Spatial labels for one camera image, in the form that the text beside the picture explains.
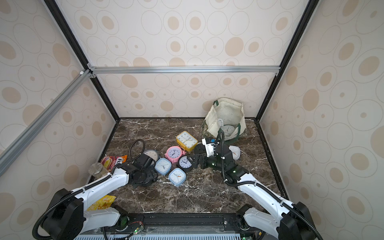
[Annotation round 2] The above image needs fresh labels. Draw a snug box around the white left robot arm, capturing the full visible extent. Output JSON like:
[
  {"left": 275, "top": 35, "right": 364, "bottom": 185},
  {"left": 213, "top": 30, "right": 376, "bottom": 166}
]
[{"left": 32, "top": 152, "right": 158, "bottom": 240}]

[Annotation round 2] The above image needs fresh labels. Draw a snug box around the Fox's candy bag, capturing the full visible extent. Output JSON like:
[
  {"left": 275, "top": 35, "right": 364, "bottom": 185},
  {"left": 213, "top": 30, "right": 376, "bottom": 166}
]
[{"left": 101, "top": 155, "right": 127, "bottom": 172}]

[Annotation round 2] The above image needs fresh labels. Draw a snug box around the white clock black back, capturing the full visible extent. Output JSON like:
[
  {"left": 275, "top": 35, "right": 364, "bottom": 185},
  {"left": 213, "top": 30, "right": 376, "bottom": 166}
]
[{"left": 193, "top": 143, "right": 206, "bottom": 155}]

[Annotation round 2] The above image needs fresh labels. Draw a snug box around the pink twin-bell alarm clock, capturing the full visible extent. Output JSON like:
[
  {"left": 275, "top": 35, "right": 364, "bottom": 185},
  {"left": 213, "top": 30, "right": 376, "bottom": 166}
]
[{"left": 165, "top": 146, "right": 186, "bottom": 164}]

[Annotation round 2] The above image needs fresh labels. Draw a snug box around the grey round alarm clock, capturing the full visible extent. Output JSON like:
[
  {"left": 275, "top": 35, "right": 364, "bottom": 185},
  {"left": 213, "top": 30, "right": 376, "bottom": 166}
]
[{"left": 144, "top": 150, "right": 160, "bottom": 163}]

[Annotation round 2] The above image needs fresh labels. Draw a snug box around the yellow square alarm clock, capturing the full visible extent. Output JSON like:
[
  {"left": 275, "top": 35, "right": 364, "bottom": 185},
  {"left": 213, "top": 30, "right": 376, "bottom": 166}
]
[{"left": 176, "top": 131, "right": 199, "bottom": 152}]

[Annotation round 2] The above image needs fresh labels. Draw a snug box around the black twin-bell alarm clock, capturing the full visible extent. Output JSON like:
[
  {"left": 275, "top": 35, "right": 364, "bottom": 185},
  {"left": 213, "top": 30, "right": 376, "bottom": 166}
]
[{"left": 177, "top": 156, "right": 194, "bottom": 173}]

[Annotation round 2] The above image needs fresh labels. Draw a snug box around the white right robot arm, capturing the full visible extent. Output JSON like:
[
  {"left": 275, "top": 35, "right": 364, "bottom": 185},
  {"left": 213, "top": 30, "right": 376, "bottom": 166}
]
[{"left": 192, "top": 131, "right": 322, "bottom": 240}]

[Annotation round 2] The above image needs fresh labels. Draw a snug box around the clear plastic jar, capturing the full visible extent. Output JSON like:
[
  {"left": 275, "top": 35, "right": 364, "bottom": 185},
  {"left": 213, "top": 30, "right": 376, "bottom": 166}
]
[{"left": 88, "top": 163, "right": 109, "bottom": 180}]

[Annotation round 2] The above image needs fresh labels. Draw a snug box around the cream canvas tote bag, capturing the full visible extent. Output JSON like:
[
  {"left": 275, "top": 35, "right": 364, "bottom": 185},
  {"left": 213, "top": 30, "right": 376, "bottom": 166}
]
[{"left": 202, "top": 98, "right": 247, "bottom": 143}]

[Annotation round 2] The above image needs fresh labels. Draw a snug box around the aluminium frame bar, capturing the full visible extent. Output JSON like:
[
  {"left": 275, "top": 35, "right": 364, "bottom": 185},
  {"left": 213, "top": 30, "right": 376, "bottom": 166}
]
[
  {"left": 1, "top": 70, "right": 91, "bottom": 175},
  {"left": 91, "top": 66, "right": 281, "bottom": 74}
]

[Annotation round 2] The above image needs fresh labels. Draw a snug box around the yellow snack packet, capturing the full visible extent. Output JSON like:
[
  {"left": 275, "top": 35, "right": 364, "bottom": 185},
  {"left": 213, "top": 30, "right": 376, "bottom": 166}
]
[{"left": 87, "top": 195, "right": 116, "bottom": 211}]

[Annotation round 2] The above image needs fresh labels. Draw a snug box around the aluminium frame bar left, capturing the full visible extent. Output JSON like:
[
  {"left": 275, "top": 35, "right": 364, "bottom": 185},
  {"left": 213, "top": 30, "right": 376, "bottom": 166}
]
[{"left": 1, "top": 70, "right": 91, "bottom": 175}]

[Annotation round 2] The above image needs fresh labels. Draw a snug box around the aluminium frame bar rear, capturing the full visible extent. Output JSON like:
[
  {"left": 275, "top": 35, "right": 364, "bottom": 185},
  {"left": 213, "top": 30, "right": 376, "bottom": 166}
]
[{"left": 91, "top": 66, "right": 281, "bottom": 74}]

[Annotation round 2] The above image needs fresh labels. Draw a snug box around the white twin-bell alarm clock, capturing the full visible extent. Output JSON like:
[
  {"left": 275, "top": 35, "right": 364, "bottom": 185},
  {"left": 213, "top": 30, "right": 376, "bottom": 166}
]
[{"left": 221, "top": 125, "right": 235, "bottom": 139}]

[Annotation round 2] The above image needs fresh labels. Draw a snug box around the white square orange-number clock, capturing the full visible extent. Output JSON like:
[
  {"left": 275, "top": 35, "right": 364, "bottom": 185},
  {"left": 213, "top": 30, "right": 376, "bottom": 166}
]
[{"left": 229, "top": 146, "right": 241, "bottom": 161}]

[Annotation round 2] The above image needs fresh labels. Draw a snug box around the white square alarm clock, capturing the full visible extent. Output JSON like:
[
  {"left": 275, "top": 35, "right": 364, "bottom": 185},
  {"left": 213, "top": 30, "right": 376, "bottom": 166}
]
[{"left": 217, "top": 118, "right": 224, "bottom": 128}]

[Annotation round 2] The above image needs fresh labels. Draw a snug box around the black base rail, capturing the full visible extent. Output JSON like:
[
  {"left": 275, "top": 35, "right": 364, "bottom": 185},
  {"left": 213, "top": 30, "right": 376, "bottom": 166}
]
[{"left": 107, "top": 213, "right": 261, "bottom": 235}]

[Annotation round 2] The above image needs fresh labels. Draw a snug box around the blue square orange-hand clock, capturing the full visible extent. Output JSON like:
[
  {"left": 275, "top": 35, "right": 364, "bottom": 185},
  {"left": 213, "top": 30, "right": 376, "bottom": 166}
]
[{"left": 168, "top": 168, "right": 187, "bottom": 187}]

